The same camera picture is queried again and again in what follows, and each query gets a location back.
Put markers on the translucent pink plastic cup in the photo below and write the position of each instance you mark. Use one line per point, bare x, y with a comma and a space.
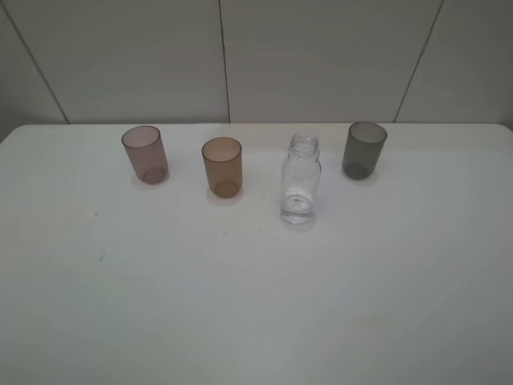
145, 150

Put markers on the translucent grey plastic cup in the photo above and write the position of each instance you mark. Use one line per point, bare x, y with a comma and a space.
364, 144

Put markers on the translucent brown plastic cup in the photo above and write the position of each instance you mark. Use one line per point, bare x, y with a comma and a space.
222, 158

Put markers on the clear plastic water bottle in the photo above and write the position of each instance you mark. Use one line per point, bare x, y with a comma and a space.
300, 177

